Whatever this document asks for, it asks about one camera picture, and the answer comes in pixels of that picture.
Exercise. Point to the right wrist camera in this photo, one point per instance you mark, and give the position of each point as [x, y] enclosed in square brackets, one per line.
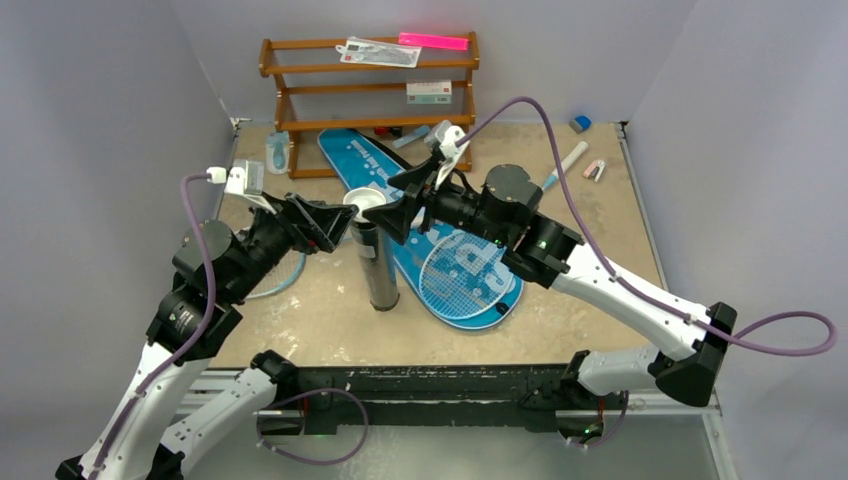
[445, 139]

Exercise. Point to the white green small box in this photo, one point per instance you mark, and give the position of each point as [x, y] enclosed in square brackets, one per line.
[429, 92]

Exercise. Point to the wooden shelf rack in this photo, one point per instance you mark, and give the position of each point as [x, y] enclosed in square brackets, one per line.
[316, 91]

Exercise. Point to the pink ruler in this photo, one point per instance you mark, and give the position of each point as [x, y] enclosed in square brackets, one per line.
[441, 42]

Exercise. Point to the clear tube lid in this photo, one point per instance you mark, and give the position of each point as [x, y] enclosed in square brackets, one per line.
[364, 198]

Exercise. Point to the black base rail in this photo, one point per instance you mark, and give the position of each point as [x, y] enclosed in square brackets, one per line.
[539, 398]

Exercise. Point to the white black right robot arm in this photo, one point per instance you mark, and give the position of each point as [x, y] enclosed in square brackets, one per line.
[687, 339]

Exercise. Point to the black shuttlecock tube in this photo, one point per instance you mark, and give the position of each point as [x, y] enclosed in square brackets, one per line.
[376, 258]

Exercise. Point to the red black stamp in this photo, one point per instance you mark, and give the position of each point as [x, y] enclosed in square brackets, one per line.
[388, 131]

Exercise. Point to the blue white packaged item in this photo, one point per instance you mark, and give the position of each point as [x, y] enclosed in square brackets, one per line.
[277, 152]

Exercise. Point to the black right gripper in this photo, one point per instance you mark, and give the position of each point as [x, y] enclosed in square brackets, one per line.
[423, 198]

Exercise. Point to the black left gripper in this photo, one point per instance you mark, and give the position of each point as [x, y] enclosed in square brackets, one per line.
[324, 223]

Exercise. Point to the blue white eraser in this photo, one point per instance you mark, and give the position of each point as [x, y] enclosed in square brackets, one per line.
[580, 124]

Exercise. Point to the white plastic package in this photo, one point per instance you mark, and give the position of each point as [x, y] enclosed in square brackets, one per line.
[360, 51]

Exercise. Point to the pink white small clip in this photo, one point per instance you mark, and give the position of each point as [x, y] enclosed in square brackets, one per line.
[595, 170]

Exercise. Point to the blue racket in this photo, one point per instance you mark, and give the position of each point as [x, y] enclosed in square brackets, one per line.
[462, 280]
[285, 274]

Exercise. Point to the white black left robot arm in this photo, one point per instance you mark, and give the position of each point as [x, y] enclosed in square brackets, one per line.
[216, 269]

